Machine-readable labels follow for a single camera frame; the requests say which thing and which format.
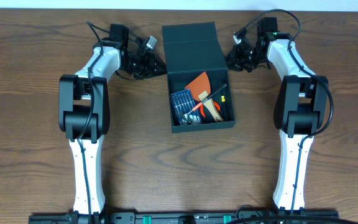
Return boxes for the red handled cutting pliers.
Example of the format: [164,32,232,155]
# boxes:
[200,100,221,119]

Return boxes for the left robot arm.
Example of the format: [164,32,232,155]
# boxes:
[58,24,166,217]

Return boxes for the dark green box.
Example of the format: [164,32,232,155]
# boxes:
[162,22,236,133]

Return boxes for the black yellow screwdriver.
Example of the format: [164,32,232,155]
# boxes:
[221,88,229,121]

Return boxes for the black handled claw hammer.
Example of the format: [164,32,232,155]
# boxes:
[180,83,227,124]

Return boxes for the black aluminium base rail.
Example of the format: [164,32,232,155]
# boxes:
[28,208,340,224]

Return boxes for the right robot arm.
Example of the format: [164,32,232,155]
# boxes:
[226,17,333,212]

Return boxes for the orange scraper wooden handle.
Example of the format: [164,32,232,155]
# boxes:
[185,72,224,122]

